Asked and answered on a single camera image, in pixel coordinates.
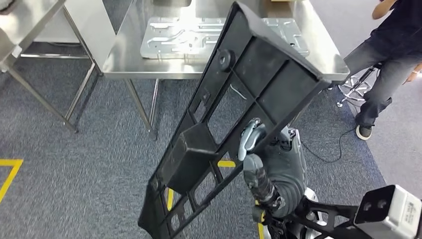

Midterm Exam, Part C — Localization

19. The person's left hand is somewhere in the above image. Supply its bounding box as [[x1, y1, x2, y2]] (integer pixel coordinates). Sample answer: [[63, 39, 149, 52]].
[[403, 63, 422, 84]]

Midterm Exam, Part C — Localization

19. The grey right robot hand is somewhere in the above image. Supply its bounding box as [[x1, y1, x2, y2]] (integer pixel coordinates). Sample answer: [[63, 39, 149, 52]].
[[238, 118, 308, 213]]

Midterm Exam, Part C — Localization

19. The black plastic frame part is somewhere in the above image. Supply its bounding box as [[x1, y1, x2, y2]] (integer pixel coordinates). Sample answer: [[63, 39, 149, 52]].
[[137, 0, 332, 239]]

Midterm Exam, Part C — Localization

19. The steel workbench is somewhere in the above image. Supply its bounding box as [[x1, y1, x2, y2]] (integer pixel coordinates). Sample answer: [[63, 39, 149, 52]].
[[100, 0, 350, 139]]

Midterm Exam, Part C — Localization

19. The person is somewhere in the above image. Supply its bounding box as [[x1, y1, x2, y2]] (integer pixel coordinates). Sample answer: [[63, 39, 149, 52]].
[[342, 0, 422, 141]]

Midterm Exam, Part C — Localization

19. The chrome stool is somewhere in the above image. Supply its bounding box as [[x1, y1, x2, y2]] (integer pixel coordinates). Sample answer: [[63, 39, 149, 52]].
[[336, 62, 383, 108]]

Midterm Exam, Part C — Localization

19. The stamped sheet metal panel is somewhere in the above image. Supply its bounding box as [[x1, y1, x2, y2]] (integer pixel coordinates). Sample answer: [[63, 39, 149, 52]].
[[140, 16, 311, 60]]

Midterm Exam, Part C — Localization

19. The black tray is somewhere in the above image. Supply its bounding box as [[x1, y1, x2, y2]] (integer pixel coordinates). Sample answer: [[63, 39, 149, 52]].
[[152, 0, 193, 8]]

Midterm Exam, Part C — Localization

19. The white board panel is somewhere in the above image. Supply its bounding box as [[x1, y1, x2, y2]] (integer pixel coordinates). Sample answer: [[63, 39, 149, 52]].
[[33, 0, 116, 67]]

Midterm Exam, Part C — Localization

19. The steel table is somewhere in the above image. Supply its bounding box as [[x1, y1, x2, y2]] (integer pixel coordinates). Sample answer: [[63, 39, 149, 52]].
[[0, 0, 101, 134]]

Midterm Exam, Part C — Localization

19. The black right camera bracket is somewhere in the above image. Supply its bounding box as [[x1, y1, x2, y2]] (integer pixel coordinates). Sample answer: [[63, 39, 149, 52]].
[[290, 198, 363, 239]]

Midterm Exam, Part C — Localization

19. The black cable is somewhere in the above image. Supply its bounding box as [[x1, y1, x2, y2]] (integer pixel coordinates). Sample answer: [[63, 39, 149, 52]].
[[302, 126, 358, 165]]

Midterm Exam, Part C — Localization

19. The white cable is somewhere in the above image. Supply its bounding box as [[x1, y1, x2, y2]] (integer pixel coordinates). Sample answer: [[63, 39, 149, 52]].
[[229, 85, 247, 100]]

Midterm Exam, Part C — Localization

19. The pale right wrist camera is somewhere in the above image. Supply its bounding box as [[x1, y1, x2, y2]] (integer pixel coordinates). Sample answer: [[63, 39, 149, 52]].
[[353, 184, 422, 239]]

